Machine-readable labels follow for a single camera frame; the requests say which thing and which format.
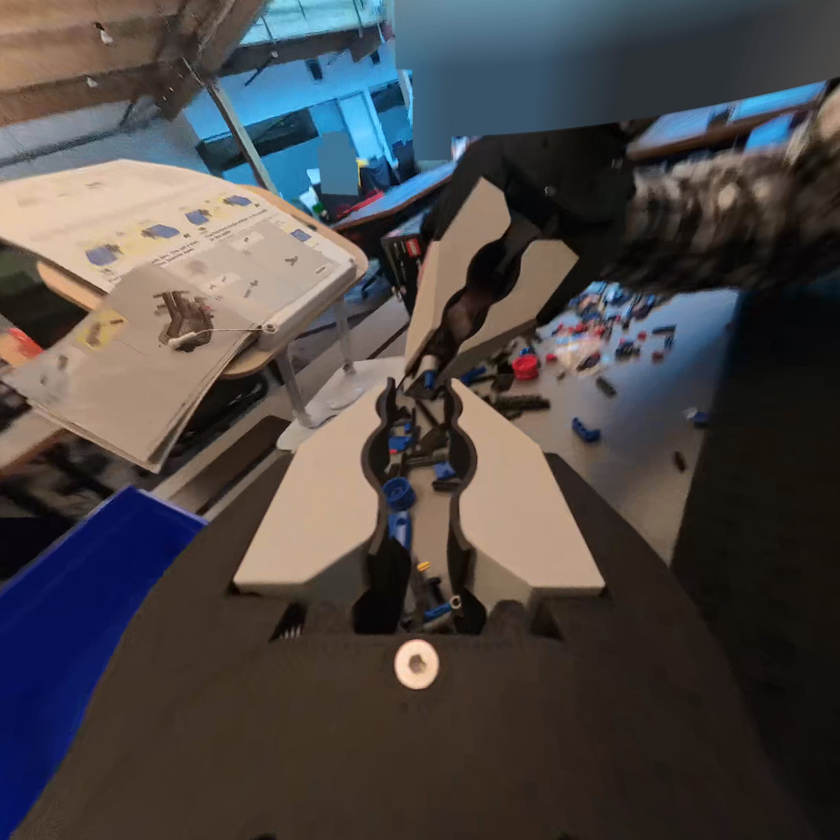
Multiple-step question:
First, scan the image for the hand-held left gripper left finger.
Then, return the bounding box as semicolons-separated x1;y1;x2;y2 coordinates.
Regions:
233;379;398;599

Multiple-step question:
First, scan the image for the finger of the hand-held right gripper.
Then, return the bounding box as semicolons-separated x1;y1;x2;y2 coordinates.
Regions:
445;238;581;382
402;177;513;389

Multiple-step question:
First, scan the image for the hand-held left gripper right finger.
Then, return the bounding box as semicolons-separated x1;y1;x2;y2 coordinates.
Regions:
450;379;606;599

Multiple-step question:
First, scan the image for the grey desk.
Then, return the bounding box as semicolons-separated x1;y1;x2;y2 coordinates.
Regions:
0;282;742;565

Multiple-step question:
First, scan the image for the monster truck toy set box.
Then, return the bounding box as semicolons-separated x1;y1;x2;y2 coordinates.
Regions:
379;215;435;298

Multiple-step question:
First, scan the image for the pile of small connector pins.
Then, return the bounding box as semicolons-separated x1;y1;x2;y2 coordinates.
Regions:
537;281;737;379

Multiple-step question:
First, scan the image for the instruction booklet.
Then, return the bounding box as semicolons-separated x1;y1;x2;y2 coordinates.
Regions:
12;220;360;475

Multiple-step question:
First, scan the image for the blue tagged plastic bin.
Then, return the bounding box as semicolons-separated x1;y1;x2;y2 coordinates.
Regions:
0;484;209;840

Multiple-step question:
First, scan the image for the printed instruction sheet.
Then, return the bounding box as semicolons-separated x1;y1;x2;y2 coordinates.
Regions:
0;159;343;294

